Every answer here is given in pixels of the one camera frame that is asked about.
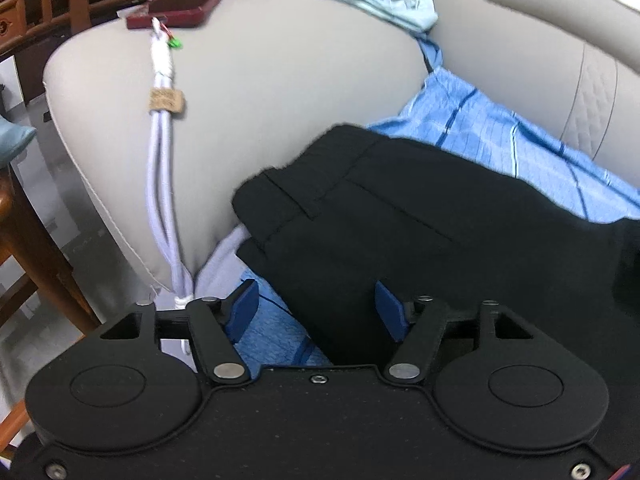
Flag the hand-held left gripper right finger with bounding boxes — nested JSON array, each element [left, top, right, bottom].
[[374, 280, 543, 386]]

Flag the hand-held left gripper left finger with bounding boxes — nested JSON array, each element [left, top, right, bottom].
[[99, 279, 260, 387]]

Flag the black pants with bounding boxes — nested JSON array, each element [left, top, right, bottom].
[[231, 124, 640, 366]]

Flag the blue checked bed sheet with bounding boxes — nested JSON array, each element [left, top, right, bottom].
[[192, 37, 640, 368]]

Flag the grey leather sofa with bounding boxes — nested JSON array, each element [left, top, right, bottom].
[[42, 0, 640, 296]]

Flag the light blue cushion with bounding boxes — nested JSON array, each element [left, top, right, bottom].
[[0, 115, 38, 167]]

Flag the red phone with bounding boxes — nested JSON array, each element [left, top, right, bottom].
[[126, 0, 223, 30]]

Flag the light blue garment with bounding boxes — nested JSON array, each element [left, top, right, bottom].
[[330, 0, 440, 36]]

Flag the wooden bench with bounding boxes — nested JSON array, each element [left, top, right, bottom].
[[0, 0, 273, 106]]

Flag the white phone lanyard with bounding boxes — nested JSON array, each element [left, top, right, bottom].
[[145, 17, 197, 356]]

